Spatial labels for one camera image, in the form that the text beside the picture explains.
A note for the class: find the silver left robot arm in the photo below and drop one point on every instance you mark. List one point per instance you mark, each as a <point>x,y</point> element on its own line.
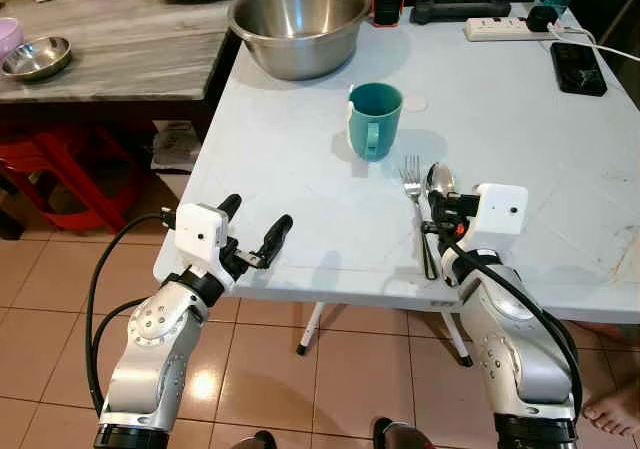
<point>150,349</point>

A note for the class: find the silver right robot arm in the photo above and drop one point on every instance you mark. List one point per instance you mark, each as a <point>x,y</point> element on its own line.
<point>515,349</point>

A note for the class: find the steel spoon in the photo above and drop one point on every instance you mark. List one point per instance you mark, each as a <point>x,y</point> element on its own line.
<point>441,179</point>

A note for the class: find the steel fork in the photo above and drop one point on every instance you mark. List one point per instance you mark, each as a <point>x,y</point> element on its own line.
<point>412,184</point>

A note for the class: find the white folding table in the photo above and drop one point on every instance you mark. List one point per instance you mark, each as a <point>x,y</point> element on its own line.
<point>520,159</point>

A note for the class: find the white plastic bag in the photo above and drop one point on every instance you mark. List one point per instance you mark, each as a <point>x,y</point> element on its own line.
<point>177,147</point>

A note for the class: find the teal mug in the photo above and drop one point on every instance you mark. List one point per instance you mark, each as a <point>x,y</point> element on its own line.
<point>376,121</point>

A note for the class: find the round white sticker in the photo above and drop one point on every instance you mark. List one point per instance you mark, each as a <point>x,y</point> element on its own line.
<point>414,102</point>

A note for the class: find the red plastic stool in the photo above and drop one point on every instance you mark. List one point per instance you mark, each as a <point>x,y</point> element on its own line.
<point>70,159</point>

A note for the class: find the large steel mixing bowl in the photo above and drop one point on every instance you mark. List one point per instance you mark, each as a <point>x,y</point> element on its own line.
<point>300,39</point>

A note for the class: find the black smartphone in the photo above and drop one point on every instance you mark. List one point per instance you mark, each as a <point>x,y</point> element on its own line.
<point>579,69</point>

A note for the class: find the white power strip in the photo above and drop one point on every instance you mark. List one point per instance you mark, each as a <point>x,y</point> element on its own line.
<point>495,29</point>

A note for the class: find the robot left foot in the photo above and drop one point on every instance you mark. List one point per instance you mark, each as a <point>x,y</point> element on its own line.
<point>255,441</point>

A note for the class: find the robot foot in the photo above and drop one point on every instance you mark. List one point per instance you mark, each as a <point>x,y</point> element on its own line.
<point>403,436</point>
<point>255,441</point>

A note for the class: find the grey wood-look counter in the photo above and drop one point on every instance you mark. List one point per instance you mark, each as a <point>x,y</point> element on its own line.
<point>140,44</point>

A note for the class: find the black dumbbell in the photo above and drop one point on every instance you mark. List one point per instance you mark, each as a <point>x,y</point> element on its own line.
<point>450,11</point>

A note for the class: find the black plug adapter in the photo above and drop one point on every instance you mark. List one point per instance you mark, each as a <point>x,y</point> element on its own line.
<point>542,19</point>

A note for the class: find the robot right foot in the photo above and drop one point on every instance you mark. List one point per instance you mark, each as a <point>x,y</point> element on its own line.
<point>403,436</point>

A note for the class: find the small steel bowl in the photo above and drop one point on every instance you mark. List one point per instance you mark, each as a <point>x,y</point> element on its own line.
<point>36,59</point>

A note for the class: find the person's bare foot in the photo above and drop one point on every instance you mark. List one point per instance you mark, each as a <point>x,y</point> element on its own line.
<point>612,409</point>

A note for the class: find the purple cup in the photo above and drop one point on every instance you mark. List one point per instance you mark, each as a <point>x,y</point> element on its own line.
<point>9,39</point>

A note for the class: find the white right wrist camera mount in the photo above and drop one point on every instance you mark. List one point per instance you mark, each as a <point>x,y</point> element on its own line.
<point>500,207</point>

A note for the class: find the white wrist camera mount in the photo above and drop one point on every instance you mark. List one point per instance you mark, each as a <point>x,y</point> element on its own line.
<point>197,232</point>
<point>500,207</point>

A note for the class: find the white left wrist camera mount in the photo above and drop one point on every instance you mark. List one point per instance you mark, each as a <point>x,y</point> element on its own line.
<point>197,232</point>

